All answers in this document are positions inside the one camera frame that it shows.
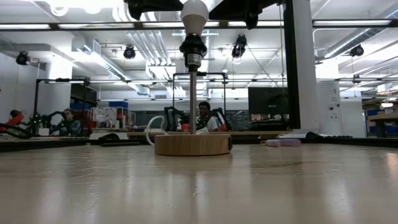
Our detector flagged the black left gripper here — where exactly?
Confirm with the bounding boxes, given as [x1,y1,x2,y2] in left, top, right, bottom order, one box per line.
[123,0,185,22]

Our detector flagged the lamp with round wooden base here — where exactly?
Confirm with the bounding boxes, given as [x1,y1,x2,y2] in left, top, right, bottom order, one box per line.
[154,32,233,157]

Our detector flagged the black ceiling spotlight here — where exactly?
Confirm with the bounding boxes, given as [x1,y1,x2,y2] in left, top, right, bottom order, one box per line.
[16,50,31,67]
[123,44,137,60]
[231,34,248,59]
[349,44,365,58]

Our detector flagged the white round stand base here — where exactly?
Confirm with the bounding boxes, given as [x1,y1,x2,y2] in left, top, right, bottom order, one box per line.
[282,0,353,139]

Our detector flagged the blue storage bin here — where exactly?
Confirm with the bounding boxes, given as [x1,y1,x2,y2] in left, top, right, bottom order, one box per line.
[108,101,129,110]

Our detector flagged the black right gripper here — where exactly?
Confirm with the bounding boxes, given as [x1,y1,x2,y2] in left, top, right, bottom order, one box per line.
[208,0,281,31]

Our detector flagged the black aluminium rig frame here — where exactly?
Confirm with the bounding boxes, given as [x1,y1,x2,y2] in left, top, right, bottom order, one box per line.
[0,19,398,154]

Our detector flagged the purple oblong object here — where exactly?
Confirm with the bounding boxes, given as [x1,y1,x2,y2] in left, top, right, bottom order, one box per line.
[264,138,302,148]

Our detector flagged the black monitor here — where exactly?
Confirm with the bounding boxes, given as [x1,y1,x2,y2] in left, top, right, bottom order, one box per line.
[248,86,290,118]

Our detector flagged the red and black background robot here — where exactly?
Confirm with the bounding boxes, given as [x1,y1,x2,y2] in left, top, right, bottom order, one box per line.
[0,108,33,140]

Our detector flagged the white lamp cable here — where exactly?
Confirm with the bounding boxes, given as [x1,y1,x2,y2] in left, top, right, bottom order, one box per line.
[145,115,170,147]

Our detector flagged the person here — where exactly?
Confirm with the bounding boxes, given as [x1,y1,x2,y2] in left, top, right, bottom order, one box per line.
[49,108,83,138]
[196,100,228,133]

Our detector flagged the black background rig frame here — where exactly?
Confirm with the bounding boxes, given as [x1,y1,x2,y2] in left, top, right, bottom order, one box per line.
[172,72,227,126]
[32,77,91,137]

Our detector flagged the wooden storage shelf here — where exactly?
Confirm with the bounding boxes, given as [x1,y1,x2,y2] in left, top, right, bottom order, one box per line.
[361,90,398,138]

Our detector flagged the white lightbulb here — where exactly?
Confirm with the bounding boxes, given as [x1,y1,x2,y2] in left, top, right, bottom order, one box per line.
[180,0,210,36]

